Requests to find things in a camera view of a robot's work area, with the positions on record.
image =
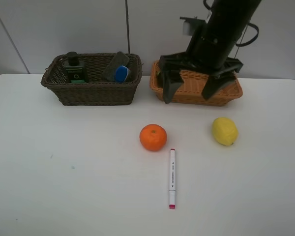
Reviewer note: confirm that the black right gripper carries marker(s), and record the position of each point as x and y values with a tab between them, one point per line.
207	54

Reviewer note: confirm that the yellow lemon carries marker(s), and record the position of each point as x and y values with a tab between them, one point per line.
224	131

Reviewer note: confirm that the orange tangerine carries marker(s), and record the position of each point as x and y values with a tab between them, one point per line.
153	137

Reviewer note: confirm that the white bottle blue cap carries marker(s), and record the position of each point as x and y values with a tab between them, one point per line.
122	74

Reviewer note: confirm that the black felt board eraser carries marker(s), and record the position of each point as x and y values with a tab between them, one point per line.
119	59

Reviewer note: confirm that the dark green square bottle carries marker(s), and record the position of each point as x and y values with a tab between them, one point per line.
75	68

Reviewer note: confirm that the white marker pink caps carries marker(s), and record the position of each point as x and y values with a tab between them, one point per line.
172	180

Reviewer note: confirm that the dark mangosteen fruit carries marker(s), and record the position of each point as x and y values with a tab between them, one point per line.
159	77

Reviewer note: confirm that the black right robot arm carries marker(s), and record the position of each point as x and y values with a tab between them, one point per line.
227	18

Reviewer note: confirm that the orange wicker basket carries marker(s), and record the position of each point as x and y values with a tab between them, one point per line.
190	91

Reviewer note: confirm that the dark brown wicker basket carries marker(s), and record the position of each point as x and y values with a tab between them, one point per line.
97	91

